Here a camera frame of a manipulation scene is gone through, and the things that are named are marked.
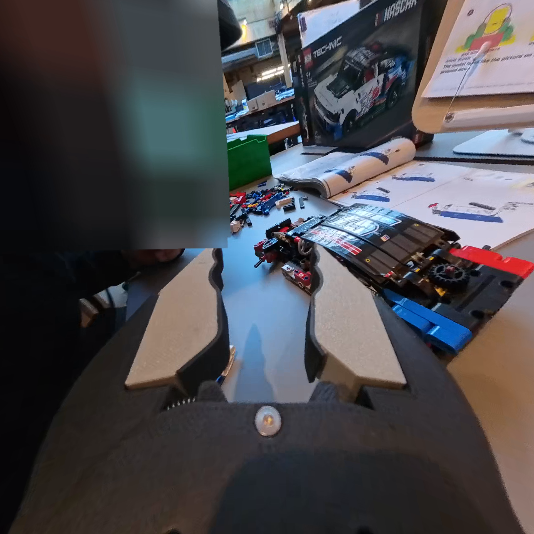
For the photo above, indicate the blue white brick assembly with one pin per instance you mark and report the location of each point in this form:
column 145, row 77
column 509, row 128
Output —
column 227, row 363

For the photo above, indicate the person's legs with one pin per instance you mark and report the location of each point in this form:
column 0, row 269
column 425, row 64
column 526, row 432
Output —
column 41, row 333

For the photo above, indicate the wooden clipboard stand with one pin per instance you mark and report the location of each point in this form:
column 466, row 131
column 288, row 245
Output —
column 471, row 112

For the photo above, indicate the green storage bin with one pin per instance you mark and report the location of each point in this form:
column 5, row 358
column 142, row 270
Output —
column 248, row 160

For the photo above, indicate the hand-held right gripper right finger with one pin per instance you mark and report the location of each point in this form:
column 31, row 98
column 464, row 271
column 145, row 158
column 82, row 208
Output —
column 354, row 333

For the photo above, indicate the grey desk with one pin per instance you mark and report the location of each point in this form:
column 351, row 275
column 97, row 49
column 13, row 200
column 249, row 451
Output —
column 267, row 317

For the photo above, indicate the open instruction booklet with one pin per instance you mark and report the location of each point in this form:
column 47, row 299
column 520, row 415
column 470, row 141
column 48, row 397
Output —
column 459, row 196

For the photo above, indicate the pile of loose brick pieces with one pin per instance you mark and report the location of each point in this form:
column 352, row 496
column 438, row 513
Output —
column 263, row 204

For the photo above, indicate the printed toy box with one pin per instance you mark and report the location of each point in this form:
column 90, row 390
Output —
column 358, row 79

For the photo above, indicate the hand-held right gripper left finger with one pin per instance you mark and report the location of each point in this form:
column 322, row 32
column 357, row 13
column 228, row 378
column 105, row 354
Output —
column 179, row 329

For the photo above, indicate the printed instruction sheet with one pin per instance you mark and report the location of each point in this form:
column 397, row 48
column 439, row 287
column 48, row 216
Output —
column 484, row 50

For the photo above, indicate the person's left hand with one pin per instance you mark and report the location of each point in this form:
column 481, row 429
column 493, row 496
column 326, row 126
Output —
column 160, row 254

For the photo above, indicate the toy brick car model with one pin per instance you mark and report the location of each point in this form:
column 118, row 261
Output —
column 396, row 250

